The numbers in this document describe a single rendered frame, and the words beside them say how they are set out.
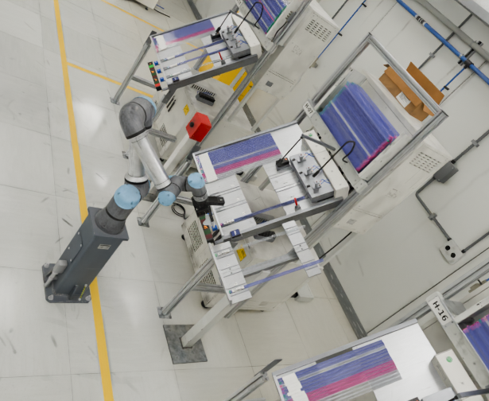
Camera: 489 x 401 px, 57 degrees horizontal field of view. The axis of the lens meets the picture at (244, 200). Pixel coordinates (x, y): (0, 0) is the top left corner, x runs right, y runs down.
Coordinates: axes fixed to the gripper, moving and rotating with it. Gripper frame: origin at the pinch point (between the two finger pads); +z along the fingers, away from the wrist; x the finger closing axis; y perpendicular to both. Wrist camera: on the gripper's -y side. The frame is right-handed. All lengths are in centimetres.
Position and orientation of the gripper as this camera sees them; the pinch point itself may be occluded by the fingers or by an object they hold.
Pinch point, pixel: (211, 217)
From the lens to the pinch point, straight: 246.0
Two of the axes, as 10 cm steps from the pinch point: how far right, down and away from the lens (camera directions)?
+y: -9.4, 3.1, -1.1
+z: 1.1, 6.0, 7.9
